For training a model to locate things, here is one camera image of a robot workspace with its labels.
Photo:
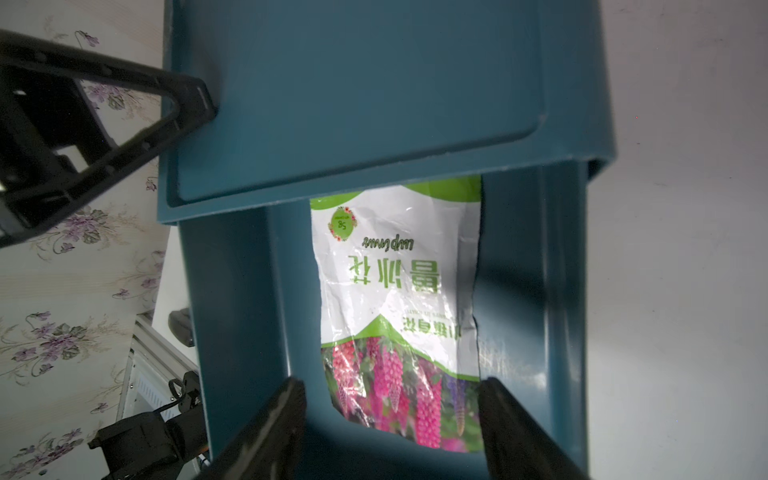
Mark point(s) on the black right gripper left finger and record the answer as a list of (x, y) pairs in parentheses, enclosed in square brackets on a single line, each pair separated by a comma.
[(269, 446)]

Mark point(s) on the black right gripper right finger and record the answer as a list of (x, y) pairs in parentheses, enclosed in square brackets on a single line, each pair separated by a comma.
[(516, 447)]

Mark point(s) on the black object on table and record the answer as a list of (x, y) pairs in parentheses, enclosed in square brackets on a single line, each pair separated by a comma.
[(180, 325)]

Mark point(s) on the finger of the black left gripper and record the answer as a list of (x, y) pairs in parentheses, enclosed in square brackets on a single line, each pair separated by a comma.
[(56, 153)]

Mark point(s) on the teal drawer cabinet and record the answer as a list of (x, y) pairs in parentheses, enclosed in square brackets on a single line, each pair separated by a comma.
[(322, 97)]

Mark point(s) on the green white seed bag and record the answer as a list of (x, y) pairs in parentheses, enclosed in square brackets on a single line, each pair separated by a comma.
[(397, 267)]

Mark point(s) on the teal top drawer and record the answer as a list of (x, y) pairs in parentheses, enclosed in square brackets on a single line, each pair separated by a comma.
[(255, 304)]

